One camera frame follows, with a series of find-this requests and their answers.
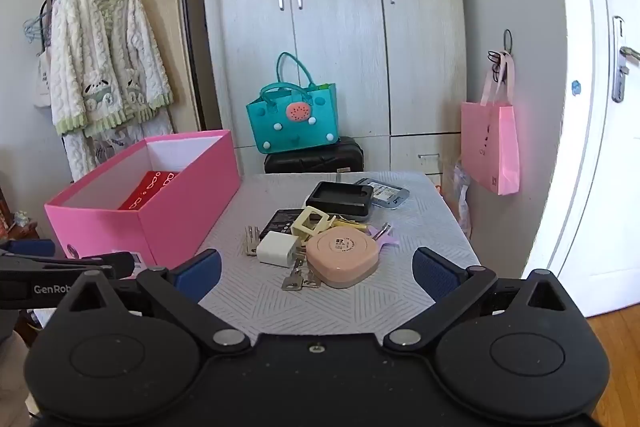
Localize silver door handle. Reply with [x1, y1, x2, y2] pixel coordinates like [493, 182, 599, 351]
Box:
[611, 16, 640, 104]

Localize grey device with label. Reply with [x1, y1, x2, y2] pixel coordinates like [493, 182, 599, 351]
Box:
[354, 177, 410, 210]

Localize black battery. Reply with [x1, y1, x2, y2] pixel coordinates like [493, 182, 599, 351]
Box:
[260, 208, 313, 241]

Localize yellow plastic piece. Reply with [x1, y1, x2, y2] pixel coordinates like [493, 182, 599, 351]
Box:
[332, 215, 369, 233]

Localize tall grey cabinet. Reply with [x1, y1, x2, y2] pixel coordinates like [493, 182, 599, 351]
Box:
[450, 0, 593, 273]

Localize pink round case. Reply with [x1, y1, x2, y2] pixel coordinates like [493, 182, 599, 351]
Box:
[305, 227, 384, 290]

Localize wire clothes hangers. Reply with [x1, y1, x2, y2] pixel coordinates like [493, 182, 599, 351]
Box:
[22, 13, 52, 46]

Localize clear plastic bag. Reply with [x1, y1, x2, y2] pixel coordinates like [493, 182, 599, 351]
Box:
[452, 159, 474, 239]

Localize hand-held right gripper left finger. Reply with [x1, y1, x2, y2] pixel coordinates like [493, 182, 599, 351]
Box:
[56, 248, 252, 353]

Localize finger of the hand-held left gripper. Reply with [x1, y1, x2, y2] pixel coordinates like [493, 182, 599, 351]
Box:
[0, 238, 56, 258]
[50, 251, 136, 280]

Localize black suitcase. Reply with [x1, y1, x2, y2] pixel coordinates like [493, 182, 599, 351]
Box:
[263, 136, 364, 174]

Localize pink paper bag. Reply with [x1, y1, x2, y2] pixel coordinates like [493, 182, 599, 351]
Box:
[460, 52, 521, 196]

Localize white tote bag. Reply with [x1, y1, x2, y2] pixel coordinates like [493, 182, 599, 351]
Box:
[33, 49, 54, 108]

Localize beige hair claw clip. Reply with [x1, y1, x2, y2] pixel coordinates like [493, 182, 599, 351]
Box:
[291, 206, 336, 241]

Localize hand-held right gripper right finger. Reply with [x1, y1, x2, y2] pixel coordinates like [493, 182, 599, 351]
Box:
[382, 247, 583, 353]

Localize teal felt handbag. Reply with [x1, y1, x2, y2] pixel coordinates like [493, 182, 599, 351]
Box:
[245, 52, 341, 154]

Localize bunch of keys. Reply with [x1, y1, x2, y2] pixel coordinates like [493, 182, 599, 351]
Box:
[244, 225, 322, 292]

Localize black electronic device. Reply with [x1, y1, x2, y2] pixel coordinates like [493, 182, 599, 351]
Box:
[306, 181, 375, 222]

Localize pink cardboard box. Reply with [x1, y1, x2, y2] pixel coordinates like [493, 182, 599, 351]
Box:
[44, 130, 242, 273]

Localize white fleece robe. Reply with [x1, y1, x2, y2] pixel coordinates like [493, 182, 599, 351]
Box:
[50, 0, 174, 182]

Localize purple key tag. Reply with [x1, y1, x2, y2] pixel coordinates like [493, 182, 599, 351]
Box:
[367, 222, 400, 253]

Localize white charger plug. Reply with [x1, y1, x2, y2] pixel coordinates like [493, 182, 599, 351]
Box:
[256, 231, 300, 267]

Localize black clothes rack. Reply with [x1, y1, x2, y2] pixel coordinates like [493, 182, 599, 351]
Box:
[40, 0, 211, 132]

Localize white door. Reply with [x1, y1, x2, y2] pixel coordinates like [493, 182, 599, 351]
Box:
[520, 0, 640, 319]

